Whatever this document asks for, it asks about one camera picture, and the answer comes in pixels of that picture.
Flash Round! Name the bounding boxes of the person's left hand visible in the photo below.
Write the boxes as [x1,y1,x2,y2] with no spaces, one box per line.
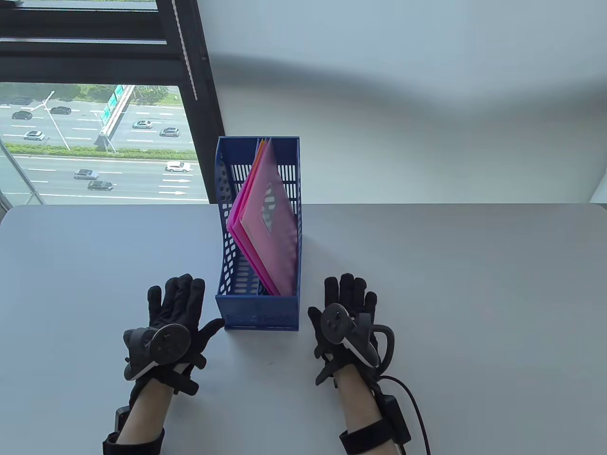
[124,274,226,396]

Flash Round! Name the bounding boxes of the person's right hand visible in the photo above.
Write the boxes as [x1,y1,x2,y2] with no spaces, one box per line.
[308,273,380,380]

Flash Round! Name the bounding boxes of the pink cardstock sheet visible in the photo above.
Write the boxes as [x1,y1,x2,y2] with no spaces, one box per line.
[239,142,299,294]

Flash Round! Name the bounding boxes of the blue perforated file holder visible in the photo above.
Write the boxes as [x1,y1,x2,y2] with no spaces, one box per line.
[215,136,302,331]

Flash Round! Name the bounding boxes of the person's left forearm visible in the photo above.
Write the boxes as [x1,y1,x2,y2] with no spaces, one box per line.
[116,377,190,446]

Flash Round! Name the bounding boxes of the black forearm box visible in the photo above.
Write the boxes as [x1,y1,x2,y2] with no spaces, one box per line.
[379,396,412,445]

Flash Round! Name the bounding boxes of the person's right forearm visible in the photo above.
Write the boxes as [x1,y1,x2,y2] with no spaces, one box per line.
[332,365,394,444]

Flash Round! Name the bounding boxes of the grey right hand controller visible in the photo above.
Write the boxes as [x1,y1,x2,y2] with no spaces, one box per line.
[321,303,395,369]

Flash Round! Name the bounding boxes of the grey hand controller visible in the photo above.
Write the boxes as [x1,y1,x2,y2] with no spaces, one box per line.
[123,324,192,381]
[321,303,395,369]

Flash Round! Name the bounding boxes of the grey left hand controller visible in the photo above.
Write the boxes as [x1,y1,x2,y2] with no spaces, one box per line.
[123,324,192,381]

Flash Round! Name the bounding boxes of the green road sign gantry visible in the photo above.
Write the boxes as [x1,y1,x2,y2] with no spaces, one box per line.
[94,84,137,153]

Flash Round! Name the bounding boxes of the grey slanted window bar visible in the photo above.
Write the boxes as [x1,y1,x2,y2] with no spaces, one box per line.
[0,140,46,205]

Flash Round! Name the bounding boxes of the white street lamp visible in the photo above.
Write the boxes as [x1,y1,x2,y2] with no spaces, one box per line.
[31,90,72,152]

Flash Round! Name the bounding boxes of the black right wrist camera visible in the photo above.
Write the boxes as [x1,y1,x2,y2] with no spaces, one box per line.
[314,353,338,387]

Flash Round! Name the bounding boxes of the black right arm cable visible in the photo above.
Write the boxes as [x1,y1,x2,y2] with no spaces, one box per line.
[377,376,433,455]

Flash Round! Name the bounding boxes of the black left arm strap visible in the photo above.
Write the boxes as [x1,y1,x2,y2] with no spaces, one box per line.
[103,427,166,455]

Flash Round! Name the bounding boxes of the black arm strap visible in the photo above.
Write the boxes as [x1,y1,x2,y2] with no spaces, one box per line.
[339,417,396,455]
[103,427,166,455]

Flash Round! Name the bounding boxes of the black right arm strap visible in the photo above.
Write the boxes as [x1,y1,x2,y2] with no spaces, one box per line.
[339,417,396,455]

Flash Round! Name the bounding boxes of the black window frame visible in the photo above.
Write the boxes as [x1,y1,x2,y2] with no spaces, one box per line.
[0,0,226,205]

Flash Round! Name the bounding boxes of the white bead chain cord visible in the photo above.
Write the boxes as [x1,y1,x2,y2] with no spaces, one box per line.
[172,0,198,101]

